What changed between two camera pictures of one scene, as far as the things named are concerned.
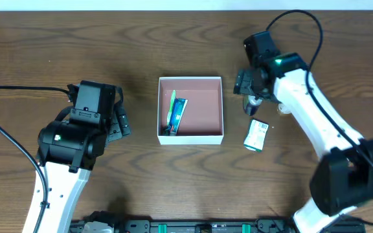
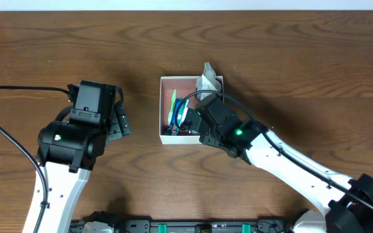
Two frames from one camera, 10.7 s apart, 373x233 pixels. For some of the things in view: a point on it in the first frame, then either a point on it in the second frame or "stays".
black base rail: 349,225 stays
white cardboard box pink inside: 202,123 stays
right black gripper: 243,84 -> 195,122
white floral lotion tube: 283,109 -> 208,81
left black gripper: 122,121 stays
